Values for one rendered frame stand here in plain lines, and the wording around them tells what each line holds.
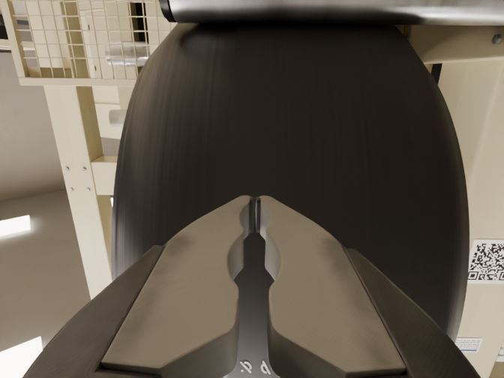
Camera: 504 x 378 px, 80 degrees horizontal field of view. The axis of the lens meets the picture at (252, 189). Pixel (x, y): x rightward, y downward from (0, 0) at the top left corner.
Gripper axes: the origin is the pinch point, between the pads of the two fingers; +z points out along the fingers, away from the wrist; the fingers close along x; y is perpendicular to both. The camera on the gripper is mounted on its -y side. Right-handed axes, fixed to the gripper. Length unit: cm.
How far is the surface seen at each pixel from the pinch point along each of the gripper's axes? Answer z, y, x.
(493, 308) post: 22, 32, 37
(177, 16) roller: 20.2, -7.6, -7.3
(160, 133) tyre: 11.0, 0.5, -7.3
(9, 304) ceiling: 248, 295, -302
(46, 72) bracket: 71, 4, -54
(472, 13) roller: 19.9, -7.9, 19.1
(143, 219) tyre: 7.1, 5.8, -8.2
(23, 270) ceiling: 316, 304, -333
